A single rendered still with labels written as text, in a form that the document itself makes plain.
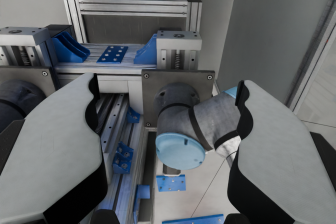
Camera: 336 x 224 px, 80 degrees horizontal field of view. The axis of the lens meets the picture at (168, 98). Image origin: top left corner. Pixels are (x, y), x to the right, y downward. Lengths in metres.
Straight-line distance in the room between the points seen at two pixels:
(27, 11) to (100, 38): 0.62
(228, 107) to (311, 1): 0.51
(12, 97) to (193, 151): 0.52
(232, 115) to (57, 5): 1.56
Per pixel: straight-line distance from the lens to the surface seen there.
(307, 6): 0.85
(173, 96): 0.58
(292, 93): 0.84
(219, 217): 3.58
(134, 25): 1.43
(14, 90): 0.73
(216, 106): 0.46
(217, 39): 1.70
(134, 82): 0.74
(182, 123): 0.48
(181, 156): 0.49
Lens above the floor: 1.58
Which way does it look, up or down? 57 degrees down
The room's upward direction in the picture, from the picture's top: 180 degrees counter-clockwise
